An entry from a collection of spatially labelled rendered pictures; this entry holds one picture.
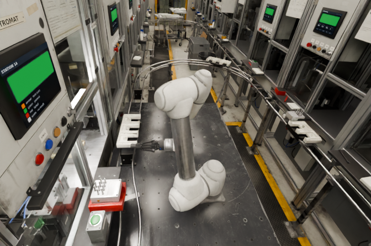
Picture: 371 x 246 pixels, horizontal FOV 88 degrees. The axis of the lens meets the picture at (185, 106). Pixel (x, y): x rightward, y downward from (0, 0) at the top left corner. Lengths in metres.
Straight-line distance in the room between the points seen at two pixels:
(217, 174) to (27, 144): 0.94
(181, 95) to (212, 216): 0.82
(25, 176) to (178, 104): 0.58
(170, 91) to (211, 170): 0.59
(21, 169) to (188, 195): 0.78
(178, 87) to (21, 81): 0.56
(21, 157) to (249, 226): 1.21
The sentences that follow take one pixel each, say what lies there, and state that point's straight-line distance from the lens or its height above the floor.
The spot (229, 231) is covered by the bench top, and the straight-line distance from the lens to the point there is 1.38.
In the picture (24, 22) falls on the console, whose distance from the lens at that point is 0.70.
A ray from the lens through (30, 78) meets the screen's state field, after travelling 0.65.
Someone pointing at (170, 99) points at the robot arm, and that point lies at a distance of 0.87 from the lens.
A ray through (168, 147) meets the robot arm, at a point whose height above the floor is 0.90.
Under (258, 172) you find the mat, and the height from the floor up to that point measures 0.01.
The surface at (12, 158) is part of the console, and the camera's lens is 0.65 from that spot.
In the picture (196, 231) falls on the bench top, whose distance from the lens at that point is 1.34.
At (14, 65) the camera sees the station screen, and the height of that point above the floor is 1.70.
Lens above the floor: 1.90
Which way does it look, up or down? 34 degrees down
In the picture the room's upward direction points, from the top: 6 degrees clockwise
